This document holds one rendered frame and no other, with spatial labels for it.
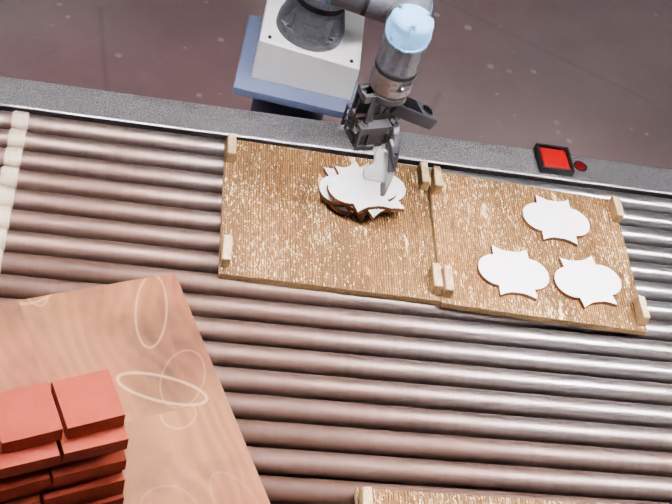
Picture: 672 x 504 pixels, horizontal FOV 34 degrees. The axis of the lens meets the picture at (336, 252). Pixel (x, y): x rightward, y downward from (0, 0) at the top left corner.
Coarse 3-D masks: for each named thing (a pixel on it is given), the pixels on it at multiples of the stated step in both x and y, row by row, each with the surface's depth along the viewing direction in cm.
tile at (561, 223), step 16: (528, 208) 221; (544, 208) 222; (560, 208) 223; (528, 224) 219; (544, 224) 219; (560, 224) 220; (576, 224) 221; (544, 240) 217; (560, 240) 218; (576, 240) 218
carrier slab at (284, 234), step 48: (240, 144) 215; (240, 192) 207; (288, 192) 210; (240, 240) 199; (288, 240) 201; (336, 240) 204; (384, 240) 207; (432, 240) 210; (336, 288) 197; (384, 288) 199
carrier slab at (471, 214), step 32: (448, 192) 220; (480, 192) 222; (512, 192) 225; (544, 192) 227; (448, 224) 214; (480, 224) 216; (512, 224) 218; (608, 224) 225; (448, 256) 208; (480, 256) 210; (544, 256) 214; (576, 256) 217; (608, 256) 219; (480, 288) 205; (544, 320) 205; (576, 320) 205; (608, 320) 207
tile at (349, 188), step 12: (336, 168) 210; (348, 168) 211; (360, 168) 212; (336, 180) 208; (348, 180) 209; (360, 180) 209; (336, 192) 206; (348, 192) 206; (360, 192) 207; (372, 192) 208; (396, 192) 210; (348, 204) 205; (360, 204) 205; (372, 204) 206; (384, 204) 207
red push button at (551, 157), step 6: (540, 150) 237; (546, 150) 237; (552, 150) 238; (558, 150) 238; (546, 156) 236; (552, 156) 237; (558, 156) 237; (564, 156) 237; (546, 162) 235; (552, 162) 235; (558, 162) 236; (564, 162) 236
